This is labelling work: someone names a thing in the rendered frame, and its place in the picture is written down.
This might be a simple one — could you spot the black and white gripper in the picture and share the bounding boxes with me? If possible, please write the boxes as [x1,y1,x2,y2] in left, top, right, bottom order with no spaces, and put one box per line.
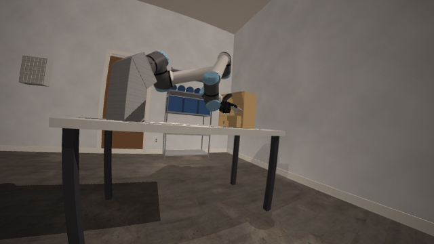
[219,99,243,114]

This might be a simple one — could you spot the tan wooden chest of drawers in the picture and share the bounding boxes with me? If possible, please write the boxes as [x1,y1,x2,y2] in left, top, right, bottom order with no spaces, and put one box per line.
[232,91,256,129]

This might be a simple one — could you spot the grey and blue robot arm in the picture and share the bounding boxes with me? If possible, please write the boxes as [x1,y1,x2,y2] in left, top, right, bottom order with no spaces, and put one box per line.
[146,51,232,111]

